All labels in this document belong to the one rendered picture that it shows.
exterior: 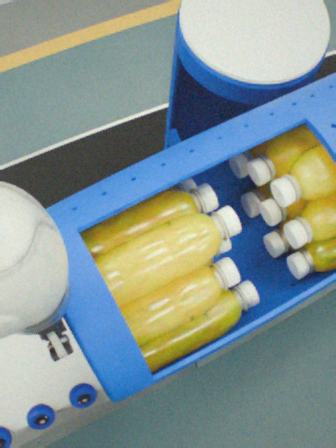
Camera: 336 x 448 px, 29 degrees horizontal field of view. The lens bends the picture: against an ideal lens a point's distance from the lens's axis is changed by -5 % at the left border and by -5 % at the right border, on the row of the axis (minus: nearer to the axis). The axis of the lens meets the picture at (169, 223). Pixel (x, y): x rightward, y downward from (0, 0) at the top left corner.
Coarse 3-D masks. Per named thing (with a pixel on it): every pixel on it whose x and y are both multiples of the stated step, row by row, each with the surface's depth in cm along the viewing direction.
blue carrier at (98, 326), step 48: (288, 96) 95; (192, 144) 90; (240, 144) 87; (96, 192) 87; (144, 192) 84; (240, 192) 110; (240, 240) 110; (96, 288) 78; (288, 288) 102; (96, 336) 78; (240, 336) 90; (144, 384) 86
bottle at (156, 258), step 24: (192, 216) 87; (216, 216) 87; (144, 240) 85; (168, 240) 84; (192, 240) 84; (216, 240) 86; (96, 264) 83; (120, 264) 83; (144, 264) 83; (168, 264) 84; (192, 264) 85; (120, 288) 82; (144, 288) 84
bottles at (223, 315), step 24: (264, 144) 101; (240, 168) 101; (264, 192) 105; (264, 216) 101; (288, 216) 100; (264, 240) 106; (312, 240) 98; (288, 264) 100; (312, 264) 98; (240, 288) 96; (216, 312) 93; (240, 312) 95; (168, 336) 91; (192, 336) 92; (216, 336) 94; (168, 360) 92
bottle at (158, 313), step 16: (192, 272) 89; (208, 272) 89; (160, 288) 88; (176, 288) 87; (192, 288) 88; (208, 288) 88; (224, 288) 91; (128, 304) 87; (144, 304) 87; (160, 304) 87; (176, 304) 87; (192, 304) 87; (208, 304) 89; (128, 320) 86; (144, 320) 86; (160, 320) 87; (176, 320) 88; (192, 320) 90; (144, 336) 87; (160, 336) 89
